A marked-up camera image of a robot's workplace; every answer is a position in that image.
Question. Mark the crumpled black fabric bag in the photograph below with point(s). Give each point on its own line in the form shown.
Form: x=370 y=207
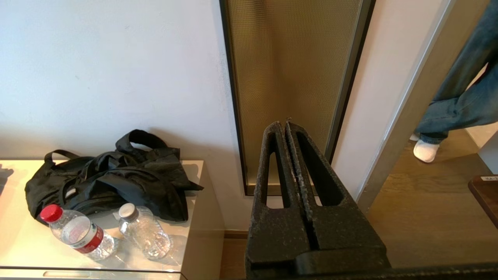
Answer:
x=128 y=179

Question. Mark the grey metal door frame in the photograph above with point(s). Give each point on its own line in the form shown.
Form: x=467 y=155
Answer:
x=420 y=77

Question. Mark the dark brown wooden table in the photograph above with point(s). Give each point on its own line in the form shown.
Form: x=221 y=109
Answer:
x=488 y=198

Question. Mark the white shoe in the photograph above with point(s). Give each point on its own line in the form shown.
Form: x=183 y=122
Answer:
x=414 y=137
x=426 y=151

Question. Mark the brown wooden baseboard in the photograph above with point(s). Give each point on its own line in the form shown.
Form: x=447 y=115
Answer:
x=235 y=235

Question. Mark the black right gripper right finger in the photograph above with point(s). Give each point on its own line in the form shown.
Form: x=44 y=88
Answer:
x=342 y=233

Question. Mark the clear water bottle red cap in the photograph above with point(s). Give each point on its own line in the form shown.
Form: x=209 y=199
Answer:
x=79 y=233

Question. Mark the clear water bottle silver cap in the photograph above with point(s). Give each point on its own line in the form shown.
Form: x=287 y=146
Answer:
x=144 y=231

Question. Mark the bronze glass panel black frame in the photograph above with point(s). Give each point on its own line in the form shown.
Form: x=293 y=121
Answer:
x=288 y=77

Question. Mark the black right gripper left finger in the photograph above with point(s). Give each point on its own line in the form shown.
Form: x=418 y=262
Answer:
x=276 y=237

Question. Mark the beige glossy cabinet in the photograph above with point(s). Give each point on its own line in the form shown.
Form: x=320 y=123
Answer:
x=194 y=241

